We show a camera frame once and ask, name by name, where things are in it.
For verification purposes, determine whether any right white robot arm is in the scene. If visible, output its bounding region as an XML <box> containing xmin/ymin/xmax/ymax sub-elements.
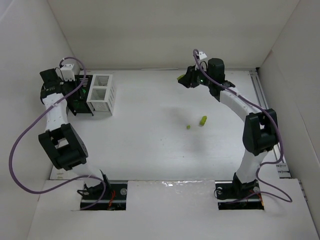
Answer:
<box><xmin>177</xmin><ymin>58</ymin><xmax>279</xmax><ymax>199</ymax></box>

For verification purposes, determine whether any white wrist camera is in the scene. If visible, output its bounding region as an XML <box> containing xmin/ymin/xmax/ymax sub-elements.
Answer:
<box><xmin>60</xmin><ymin>64</ymin><xmax>76</xmax><ymax>82</ymax></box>
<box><xmin>197</xmin><ymin>51</ymin><xmax>208</xmax><ymax>61</ymax></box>

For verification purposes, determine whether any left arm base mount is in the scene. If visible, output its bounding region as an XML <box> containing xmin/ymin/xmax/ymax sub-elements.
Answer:
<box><xmin>77</xmin><ymin>171</ymin><xmax>128</xmax><ymax>211</ymax></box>

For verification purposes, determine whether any aluminium rail right side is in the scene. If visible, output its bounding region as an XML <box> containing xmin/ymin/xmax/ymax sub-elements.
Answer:
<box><xmin>249</xmin><ymin>70</ymin><xmax>292</xmax><ymax>179</ymax></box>

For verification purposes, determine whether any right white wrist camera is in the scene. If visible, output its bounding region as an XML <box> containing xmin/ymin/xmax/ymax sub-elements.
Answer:
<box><xmin>197</xmin><ymin>51</ymin><xmax>208</xmax><ymax>61</ymax></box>

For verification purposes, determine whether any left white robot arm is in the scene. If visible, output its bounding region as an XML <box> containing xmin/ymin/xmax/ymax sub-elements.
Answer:
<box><xmin>38</xmin><ymin>68</ymin><xmax>111</xmax><ymax>197</ymax></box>

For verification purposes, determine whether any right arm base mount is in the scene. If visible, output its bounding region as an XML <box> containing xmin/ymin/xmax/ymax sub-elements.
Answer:
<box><xmin>213</xmin><ymin>174</ymin><xmax>265</xmax><ymax>211</ymax></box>

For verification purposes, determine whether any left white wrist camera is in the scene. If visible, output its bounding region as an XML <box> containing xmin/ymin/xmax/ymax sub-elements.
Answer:
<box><xmin>60</xmin><ymin>64</ymin><xmax>76</xmax><ymax>82</ymax></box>

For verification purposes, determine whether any white slatted container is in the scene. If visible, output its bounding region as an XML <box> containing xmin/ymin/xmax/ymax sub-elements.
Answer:
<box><xmin>86</xmin><ymin>74</ymin><xmax>117</xmax><ymax>115</ymax></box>

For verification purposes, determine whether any black slatted container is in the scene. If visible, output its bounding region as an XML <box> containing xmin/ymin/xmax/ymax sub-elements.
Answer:
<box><xmin>64</xmin><ymin>75</ymin><xmax>94</xmax><ymax>116</ymax></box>

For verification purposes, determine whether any lime curved lego brick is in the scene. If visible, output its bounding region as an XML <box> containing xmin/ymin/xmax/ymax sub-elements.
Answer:
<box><xmin>199</xmin><ymin>115</ymin><xmax>208</xmax><ymax>126</ymax></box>

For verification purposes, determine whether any green lego brick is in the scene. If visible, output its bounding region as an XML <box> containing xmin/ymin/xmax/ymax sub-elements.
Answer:
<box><xmin>73</xmin><ymin>102</ymin><xmax>86</xmax><ymax>112</ymax></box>

